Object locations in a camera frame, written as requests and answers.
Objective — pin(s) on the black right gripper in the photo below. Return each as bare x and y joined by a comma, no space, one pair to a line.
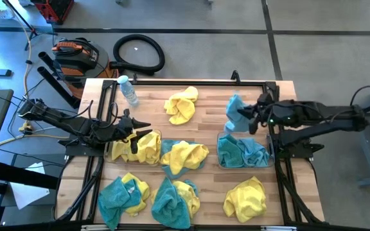
263,110

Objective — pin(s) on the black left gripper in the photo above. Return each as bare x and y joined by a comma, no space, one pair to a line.
125,128

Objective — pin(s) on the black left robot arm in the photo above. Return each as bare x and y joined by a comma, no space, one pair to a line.
72,125

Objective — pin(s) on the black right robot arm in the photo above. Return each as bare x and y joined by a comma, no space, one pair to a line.
326,112

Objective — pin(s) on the black table clamp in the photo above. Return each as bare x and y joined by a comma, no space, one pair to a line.
235,76

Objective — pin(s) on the water bottle with blue cap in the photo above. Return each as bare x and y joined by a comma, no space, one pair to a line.
128,91

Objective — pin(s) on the orange black vacuum cleaner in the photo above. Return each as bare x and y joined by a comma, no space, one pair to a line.
75,61

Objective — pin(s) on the black vacuum wand tube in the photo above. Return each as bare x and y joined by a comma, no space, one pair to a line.
56,85
47,59

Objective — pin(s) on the grey-legged workbench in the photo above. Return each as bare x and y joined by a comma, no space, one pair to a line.
368,160

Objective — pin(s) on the white paper sheet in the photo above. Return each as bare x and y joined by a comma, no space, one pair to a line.
27,192

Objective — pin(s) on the black desk beam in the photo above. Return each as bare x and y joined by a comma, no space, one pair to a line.
18,174

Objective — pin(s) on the black tripod stand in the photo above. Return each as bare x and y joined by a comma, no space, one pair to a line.
34,32

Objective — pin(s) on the red black tool box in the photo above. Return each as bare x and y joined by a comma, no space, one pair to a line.
55,9

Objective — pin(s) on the black aluminium table frame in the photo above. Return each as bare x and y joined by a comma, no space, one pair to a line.
204,82

